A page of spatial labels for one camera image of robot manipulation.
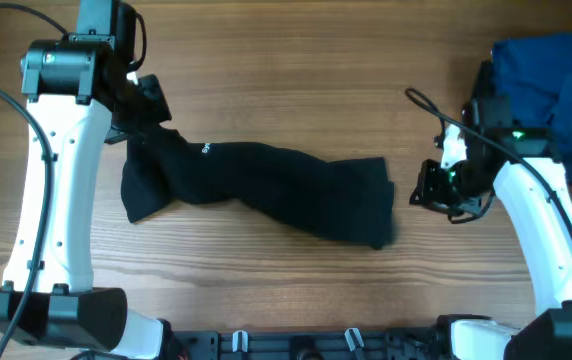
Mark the right black cable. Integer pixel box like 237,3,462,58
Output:
404,87,572,360

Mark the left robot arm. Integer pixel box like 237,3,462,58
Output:
0,0,181,359

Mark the left black cable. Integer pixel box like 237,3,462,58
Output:
0,2,70,360

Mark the blue garment pile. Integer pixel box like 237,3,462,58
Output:
492,34,572,184

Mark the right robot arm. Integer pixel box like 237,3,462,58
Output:
405,88,572,359

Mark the black garment under pile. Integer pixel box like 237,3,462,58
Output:
471,60,496,109

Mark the black cable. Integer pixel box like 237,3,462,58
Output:
0,2,70,360
404,87,572,360

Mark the black t-shirt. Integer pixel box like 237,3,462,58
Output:
121,126,395,249

